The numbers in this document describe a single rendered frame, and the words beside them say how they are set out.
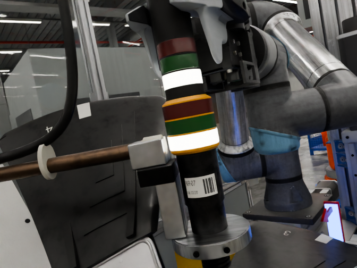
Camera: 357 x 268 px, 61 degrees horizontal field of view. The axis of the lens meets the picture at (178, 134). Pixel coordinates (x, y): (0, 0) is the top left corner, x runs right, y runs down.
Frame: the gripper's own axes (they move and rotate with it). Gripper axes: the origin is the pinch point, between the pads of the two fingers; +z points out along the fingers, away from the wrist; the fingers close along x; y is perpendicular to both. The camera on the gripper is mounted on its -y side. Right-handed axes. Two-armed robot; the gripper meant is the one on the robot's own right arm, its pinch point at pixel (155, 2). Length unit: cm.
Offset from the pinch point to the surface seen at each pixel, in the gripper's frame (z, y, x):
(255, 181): -463, 130, 150
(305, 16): -389, -85, 28
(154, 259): 1.9, 20.7, 3.6
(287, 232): -24.9, 29.5, -0.7
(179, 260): -39, 43, 30
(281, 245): -20.5, 29.5, -0.8
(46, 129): -3.9, 7.6, 22.1
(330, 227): -35.9, 33.0, -5.4
